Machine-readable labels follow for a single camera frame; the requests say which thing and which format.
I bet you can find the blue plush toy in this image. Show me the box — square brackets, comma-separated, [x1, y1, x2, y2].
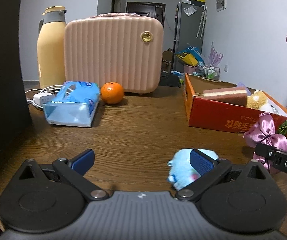
[167, 148, 219, 191]

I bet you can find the white yellow plush toy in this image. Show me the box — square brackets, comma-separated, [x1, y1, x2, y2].
[246, 90, 275, 113]

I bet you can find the pink layered sponge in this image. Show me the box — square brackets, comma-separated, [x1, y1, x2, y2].
[203, 87, 248, 107]

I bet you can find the purple knitted pouch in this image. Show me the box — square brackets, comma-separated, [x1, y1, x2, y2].
[237, 82, 250, 93]

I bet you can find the purple satin bag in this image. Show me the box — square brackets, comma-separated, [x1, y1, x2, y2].
[243, 112, 287, 174]

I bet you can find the red cardboard box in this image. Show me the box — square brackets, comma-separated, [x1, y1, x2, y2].
[183, 73, 287, 137]

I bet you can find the blue tissue pack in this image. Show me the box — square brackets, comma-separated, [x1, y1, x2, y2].
[43, 81, 100, 127]

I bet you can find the orange fruit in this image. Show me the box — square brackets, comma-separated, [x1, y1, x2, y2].
[101, 82, 124, 105]

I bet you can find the metal storage cart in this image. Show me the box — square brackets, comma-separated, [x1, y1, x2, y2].
[196, 64, 220, 80]

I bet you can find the yellow thermos jug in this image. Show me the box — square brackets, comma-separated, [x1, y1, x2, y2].
[37, 5, 66, 89]

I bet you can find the pink ribbed suitcase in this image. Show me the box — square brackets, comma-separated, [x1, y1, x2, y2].
[64, 13, 164, 94]

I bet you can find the grey refrigerator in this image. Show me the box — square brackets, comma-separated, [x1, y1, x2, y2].
[173, 0, 205, 72]

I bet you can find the dark entrance door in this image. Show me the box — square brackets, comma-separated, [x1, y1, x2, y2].
[126, 2, 166, 25]

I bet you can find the white charger with cable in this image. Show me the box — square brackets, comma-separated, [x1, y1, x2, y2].
[25, 85, 62, 109]

